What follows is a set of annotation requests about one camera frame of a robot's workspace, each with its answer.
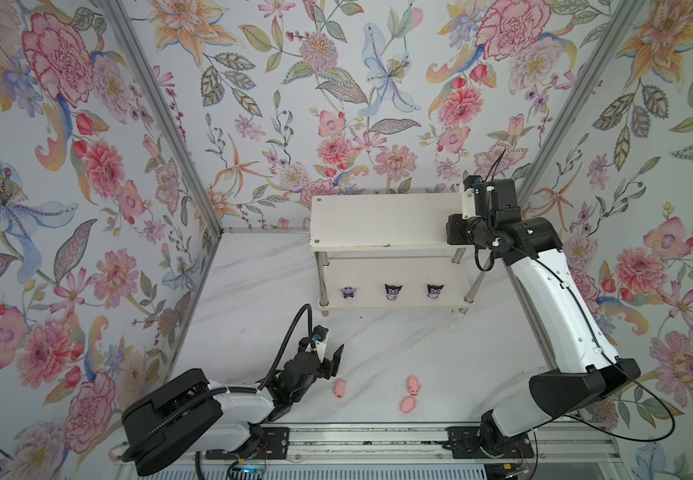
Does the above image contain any pink pig toy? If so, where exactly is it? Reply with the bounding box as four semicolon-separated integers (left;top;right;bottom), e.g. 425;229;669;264
400;396;416;414
334;379;346;398
406;376;420;397

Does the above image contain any black purple figurine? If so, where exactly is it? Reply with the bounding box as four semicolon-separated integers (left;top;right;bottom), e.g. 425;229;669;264
384;284;403;301
426;284;444;301
342;287;357;299

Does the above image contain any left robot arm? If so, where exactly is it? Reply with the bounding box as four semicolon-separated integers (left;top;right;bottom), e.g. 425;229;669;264
118;342;344;476

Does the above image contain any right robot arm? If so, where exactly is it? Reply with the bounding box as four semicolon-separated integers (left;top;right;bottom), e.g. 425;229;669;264
446;175;640;451

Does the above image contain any white two-tier shelf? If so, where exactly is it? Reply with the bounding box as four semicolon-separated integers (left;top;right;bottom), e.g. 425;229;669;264
310;193;484;315

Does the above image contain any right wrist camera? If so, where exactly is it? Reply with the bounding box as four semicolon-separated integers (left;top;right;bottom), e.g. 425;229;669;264
461;187;478;220

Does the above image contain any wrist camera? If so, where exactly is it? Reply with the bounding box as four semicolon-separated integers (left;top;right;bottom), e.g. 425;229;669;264
310;325;328;363
461;187;478;220

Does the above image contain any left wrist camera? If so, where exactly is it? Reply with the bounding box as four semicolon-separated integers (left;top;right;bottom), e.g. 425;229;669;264
310;325;328;363

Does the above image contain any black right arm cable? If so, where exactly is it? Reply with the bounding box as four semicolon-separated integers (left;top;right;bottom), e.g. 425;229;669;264
471;146;677;445

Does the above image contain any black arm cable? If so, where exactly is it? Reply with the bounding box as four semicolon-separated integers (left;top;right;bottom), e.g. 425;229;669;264
119;303;318;463
471;146;677;445

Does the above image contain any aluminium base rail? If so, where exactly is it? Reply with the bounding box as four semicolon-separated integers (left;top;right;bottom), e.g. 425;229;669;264
108;421;623;466

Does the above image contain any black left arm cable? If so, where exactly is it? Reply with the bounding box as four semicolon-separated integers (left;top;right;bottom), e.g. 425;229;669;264
119;303;318;463

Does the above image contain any aluminium corner post right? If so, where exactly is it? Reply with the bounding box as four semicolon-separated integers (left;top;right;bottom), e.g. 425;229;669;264
516;1;645;208

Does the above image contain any aluminium corner post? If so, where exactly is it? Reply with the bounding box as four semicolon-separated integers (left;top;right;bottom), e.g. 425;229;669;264
516;1;645;208
100;0;222;239

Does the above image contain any aluminium corner post left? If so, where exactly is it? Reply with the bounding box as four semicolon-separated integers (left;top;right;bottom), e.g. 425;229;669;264
100;0;222;239

